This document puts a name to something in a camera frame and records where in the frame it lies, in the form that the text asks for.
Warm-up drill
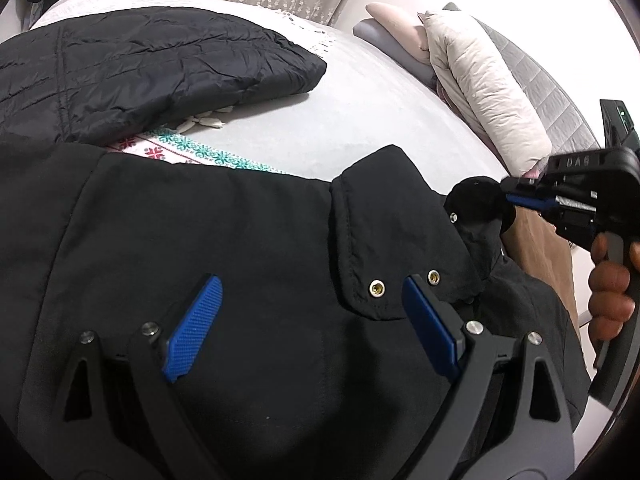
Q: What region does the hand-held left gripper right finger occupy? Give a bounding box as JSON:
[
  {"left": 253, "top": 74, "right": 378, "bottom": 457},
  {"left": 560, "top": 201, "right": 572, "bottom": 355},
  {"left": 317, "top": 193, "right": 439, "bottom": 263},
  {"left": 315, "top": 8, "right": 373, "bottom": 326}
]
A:
[{"left": 401, "top": 274, "right": 577, "bottom": 480}]

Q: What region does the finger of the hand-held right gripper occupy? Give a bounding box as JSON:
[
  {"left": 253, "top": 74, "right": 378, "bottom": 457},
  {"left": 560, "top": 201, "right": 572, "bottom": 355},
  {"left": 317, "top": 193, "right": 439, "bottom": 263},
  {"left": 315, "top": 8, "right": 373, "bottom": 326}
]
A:
[
  {"left": 501, "top": 175, "right": 551, "bottom": 196},
  {"left": 504, "top": 192, "right": 559, "bottom": 215}
]

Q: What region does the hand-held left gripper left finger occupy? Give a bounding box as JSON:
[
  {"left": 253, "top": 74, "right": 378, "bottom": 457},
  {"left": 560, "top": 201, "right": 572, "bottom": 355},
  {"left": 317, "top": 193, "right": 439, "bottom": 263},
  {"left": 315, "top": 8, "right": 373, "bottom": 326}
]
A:
[{"left": 50, "top": 274, "right": 236, "bottom": 480}]

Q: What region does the black jacket with snap buttons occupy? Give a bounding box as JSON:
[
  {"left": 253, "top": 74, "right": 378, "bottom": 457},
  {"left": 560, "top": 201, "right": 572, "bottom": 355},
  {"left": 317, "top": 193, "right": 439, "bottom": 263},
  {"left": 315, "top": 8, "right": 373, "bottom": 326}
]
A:
[{"left": 0, "top": 135, "right": 593, "bottom": 480}]

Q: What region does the person's right hand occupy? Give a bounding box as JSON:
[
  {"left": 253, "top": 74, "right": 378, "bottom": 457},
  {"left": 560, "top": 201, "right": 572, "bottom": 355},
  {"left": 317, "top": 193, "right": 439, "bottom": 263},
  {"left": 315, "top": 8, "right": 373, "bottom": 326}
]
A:
[{"left": 587, "top": 234, "right": 640, "bottom": 343}]

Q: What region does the brown cloth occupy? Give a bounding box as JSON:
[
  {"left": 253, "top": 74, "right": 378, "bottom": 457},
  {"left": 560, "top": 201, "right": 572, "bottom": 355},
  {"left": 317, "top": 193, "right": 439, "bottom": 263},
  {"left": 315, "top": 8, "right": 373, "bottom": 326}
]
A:
[{"left": 501, "top": 207, "right": 579, "bottom": 322}]

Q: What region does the grey quilted headboard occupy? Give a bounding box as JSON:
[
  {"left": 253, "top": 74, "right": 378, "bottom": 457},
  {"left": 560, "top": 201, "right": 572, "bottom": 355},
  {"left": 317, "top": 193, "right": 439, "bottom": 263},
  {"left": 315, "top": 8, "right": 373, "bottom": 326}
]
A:
[{"left": 442, "top": 2, "right": 602, "bottom": 152}]

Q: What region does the cream quilted pillow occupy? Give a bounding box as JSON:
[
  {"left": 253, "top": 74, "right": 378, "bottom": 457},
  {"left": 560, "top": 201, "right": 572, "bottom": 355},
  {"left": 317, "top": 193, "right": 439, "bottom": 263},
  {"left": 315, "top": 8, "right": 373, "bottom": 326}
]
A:
[{"left": 422, "top": 10, "right": 553, "bottom": 173}]

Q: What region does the bed with light grey sheet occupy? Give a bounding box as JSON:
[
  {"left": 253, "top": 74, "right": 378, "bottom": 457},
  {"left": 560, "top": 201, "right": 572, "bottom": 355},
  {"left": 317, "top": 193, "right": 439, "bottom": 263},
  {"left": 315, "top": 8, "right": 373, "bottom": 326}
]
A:
[{"left": 30, "top": 0, "right": 507, "bottom": 188}]

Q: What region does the pink and teal patterned blanket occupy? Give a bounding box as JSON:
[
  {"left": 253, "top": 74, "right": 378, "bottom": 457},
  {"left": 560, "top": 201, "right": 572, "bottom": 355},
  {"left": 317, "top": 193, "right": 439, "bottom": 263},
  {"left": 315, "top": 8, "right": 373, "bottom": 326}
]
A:
[{"left": 107, "top": 112, "right": 288, "bottom": 176}]

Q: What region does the pink pillow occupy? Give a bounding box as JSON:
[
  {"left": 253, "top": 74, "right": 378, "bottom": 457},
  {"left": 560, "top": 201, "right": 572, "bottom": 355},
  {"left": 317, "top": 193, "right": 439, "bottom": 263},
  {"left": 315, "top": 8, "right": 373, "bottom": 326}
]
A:
[{"left": 365, "top": 1, "right": 432, "bottom": 53}]

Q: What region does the black quilted jacket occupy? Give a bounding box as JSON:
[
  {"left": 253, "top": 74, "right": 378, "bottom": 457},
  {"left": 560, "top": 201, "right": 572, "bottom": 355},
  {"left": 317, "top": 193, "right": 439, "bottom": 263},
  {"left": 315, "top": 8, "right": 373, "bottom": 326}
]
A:
[{"left": 0, "top": 6, "right": 328, "bottom": 147}]

